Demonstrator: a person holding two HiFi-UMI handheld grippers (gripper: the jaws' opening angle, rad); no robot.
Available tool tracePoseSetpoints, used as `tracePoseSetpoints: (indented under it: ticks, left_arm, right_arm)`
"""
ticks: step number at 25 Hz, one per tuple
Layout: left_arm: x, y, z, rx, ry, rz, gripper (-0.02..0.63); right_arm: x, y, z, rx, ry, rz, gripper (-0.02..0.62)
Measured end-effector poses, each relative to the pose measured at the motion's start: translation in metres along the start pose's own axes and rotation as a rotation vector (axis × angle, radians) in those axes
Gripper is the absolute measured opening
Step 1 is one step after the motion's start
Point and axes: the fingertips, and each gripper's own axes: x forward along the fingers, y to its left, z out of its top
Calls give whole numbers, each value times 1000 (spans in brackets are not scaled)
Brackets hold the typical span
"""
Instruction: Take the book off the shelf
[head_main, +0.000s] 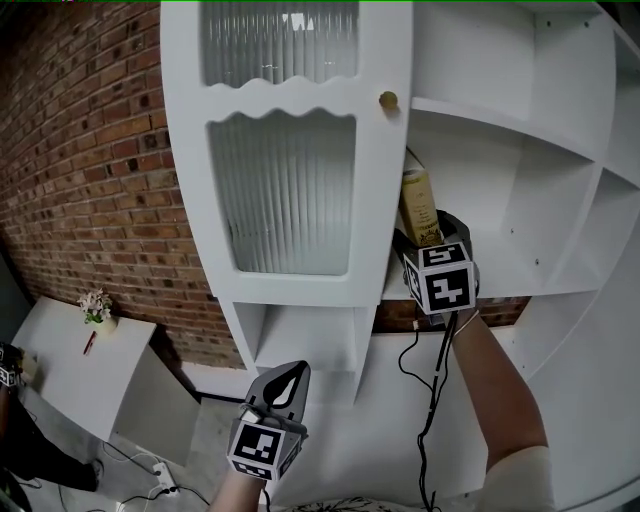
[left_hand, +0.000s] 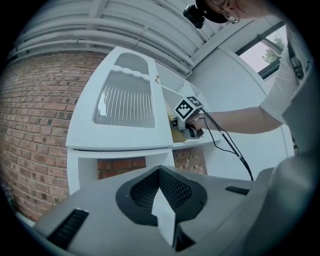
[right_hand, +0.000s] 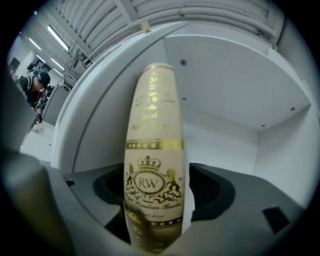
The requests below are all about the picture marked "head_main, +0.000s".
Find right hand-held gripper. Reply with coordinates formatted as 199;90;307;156
392;209;482;317

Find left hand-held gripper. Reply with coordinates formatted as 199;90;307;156
227;360;312;483

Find olive yellow book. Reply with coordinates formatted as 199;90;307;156
398;146;447;249

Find person's right forearm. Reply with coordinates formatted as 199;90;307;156
451;308;555;512

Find person's left forearm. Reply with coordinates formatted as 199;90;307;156
208;468;267;512

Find white desk hutch cabinet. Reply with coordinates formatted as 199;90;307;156
159;0;640;506

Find person's patterned shirt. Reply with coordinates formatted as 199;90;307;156
264;495;426;512

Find white power strip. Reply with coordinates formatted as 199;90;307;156
151;461;180;497

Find white ribbed glass cabinet door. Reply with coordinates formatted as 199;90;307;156
159;0;417;307

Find white flowers in pot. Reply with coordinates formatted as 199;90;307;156
76;287;119;337

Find white side table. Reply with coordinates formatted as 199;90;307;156
10;294;202;467

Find thin wrist bracelet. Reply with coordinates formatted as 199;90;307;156
453;309;480;337

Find black floor cable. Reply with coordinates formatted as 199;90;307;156
105;439;212;507

